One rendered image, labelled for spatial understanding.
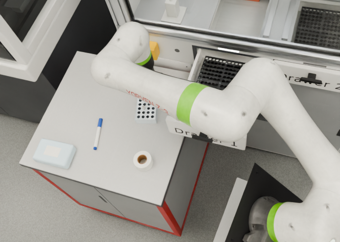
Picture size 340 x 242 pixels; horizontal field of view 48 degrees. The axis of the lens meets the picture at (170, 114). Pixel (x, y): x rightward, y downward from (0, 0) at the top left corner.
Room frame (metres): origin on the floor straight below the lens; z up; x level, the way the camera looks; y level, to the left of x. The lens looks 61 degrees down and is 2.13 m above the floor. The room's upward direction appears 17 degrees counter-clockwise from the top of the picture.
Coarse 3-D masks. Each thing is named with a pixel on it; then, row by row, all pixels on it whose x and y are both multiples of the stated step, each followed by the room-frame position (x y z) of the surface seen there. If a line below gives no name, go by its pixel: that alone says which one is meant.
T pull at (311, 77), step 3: (309, 75) 0.67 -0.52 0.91; (312, 75) 0.67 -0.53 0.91; (315, 75) 0.66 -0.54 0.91; (303, 78) 0.67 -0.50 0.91; (306, 78) 0.66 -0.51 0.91; (309, 78) 0.66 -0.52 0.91; (312, 78) 0.66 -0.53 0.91; (315, 78) 0.65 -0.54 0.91; (306, 81) 0.66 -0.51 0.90; (309, 81) 0.65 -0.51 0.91; (312, 81) 0.64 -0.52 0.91; (315, 81) 0.64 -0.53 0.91; (318, 81) 0.64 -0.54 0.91; (321, 81) 0.63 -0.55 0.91
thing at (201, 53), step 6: (198, 54) 0.92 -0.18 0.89; (204, 54) 0.93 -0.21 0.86; (210, 54) 0.92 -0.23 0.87; (216, 54) 0.91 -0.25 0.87; (222, 54) 0.89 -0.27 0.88; (228, 54) 0.88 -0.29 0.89; (234, 54) 0.87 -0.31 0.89; (198, 60) 0.90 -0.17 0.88; (216, 60) 0.91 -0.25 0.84; (234, 60) 0.87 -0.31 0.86; (240, 60) 0.85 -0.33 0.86; (246, 60) 0.84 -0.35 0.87; (192, 66) 0.87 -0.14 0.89; (198, 66) 0.89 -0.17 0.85; (192, 72) 0.84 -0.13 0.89; (198, 72) 0.87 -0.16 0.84; (192, 78) 0.83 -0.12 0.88
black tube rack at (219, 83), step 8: (208, 56) 0.89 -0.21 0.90; (208, 64) 0.85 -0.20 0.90; (216, 64) 0.87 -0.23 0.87; (224, 64) 0.83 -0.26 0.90; (232, 64) 0.82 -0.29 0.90; (200, 72) 0.83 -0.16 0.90; (208, 72) 0.82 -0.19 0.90; (216, 72) 0.83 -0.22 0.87; (224, 72) 0.80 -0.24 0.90; (232, 72) 0.79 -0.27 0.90; (200, 80) 0.79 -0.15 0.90; (208, 80) 0.78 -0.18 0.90; (216, 80) 0.77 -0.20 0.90; (224, 80) 0.76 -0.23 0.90; (216, 88) 0.74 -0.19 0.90; (224, 88) 0.73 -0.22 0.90
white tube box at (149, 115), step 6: (138, 102) 0.85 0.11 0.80; (144, 102) 0.84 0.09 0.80; (138, 108) 0.82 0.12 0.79; (150, 108) 0.80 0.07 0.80; (156, 108) 0.80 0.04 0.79; (138, 114) 0.79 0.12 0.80; (144, 114) 0.78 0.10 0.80; (150, 114) 0.78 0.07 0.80; (156, 114) 0.77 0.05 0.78; (138, 120) 0.77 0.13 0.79; (144, 120) 0.76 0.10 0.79; (150, 120) 0.75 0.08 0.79; (156, 120) 0.75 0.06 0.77
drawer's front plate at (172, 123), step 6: (168, 120) 0.65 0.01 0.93; (174, 120) 0.65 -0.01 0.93; (168, 126) 0.66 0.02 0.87; (174, 126) 0.65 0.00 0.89; (180, 126) 0.63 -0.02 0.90; (186, 126) 0.62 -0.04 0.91; (174, 132) 0.65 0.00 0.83; (192, 132) 0.61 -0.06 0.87; (198, 132) 0.60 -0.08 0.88; (222, 144) 0.55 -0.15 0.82; (228, 144) 0.54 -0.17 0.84; (240, 144) 0.51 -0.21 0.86
